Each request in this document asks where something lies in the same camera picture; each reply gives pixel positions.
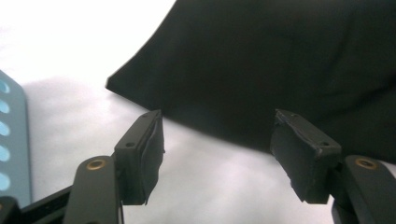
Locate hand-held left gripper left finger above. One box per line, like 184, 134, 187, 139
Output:
113, 109, 166, 206

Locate white table cover board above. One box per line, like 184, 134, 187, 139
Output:
0, 0, 396, 224

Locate light blue perforated basket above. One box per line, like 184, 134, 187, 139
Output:
0, 69, 34, 208

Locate black shorts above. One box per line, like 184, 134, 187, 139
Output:
105, 0, 396, 164

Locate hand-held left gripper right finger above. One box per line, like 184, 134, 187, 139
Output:
269, 108, 343, 204

